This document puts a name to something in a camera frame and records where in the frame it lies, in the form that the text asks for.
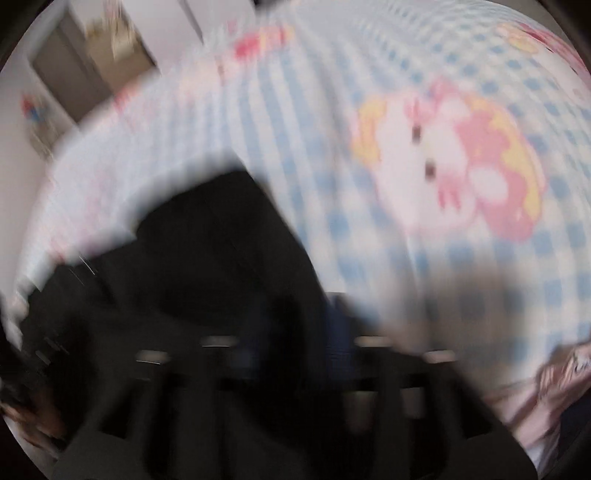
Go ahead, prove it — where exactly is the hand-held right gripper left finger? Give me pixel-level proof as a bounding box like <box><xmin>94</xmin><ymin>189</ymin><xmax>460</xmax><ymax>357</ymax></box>
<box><xmin>51</xmin><ymin>300</ymin><xmax>273</xmax><ymax>480</ymax></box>

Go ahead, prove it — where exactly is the blue checked printed blanket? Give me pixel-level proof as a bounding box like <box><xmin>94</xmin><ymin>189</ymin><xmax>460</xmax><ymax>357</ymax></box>
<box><xmin>9</xmin><ymin>0</ymin><xmax>591</xmax><ymax>416</ymax></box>

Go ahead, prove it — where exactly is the black zip jacket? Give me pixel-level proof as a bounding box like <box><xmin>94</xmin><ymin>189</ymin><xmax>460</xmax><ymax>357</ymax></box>
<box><xmin>0</xmin><ymin>168</ymin><xmax>352</xmax><ymax>480</ymax></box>

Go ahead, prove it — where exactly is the red blue toy figure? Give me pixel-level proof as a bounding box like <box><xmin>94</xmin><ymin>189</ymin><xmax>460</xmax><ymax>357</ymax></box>
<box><xmin>18</xmin><ymin>92</ymin><xmax>49</xmax><ymax>125</ymax></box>

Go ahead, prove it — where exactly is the beige cabinet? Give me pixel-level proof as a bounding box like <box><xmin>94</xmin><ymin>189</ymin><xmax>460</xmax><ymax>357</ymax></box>
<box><xmin>85</xmin><ymin>0</ymin><xmax>160</xmax><ymax>77</ymax></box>

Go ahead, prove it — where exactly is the grey door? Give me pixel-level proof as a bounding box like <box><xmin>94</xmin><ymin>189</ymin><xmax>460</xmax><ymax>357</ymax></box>
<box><xmin>30</xmin><ymin>0</ymin><xmax>121</xmax><ymax>125</ymax></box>

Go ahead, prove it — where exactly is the pink striped garment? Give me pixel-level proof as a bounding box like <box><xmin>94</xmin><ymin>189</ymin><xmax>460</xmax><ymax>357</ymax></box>
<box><xmin>496</xmin><ymin>339</ymin><xmax>591</xmax><ymax>467</ymax></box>

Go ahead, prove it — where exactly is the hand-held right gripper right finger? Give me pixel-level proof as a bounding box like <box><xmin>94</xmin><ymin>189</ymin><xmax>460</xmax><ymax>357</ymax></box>
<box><xmin>323</xmin><ymin>295</ymin><xmax>539</xmax><ymax>480</ymax></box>

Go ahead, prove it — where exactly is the white shelf rack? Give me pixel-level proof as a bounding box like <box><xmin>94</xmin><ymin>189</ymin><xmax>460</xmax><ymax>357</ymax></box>
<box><xmin>28</xmin><ymin>122</ymin><xmax>61</xmax><ymax>160</ymax></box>

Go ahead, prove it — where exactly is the white wardrobe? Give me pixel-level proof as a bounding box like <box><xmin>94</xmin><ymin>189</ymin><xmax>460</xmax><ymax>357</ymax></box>
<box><xmin>178</xmin><ymin>0</ymin><xmax>259</xmax><ymax>42</ymax></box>

